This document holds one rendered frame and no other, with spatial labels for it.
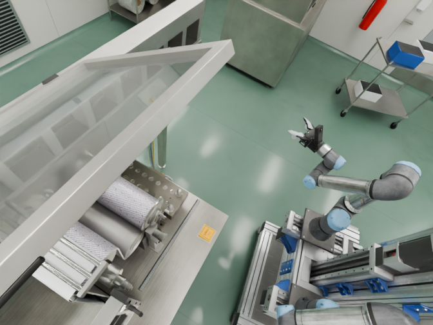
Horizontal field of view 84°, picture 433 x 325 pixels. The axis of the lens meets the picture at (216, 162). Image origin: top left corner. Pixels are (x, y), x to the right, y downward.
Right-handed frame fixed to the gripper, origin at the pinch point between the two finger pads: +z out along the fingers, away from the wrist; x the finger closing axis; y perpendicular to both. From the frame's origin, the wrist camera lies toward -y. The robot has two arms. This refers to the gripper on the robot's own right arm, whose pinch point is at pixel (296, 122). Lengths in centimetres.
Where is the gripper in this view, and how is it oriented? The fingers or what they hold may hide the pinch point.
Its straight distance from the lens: 152.9
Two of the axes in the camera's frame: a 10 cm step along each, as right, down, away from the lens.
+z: -6.6, -7.0, 2.7
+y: -0.9, 4.4, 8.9
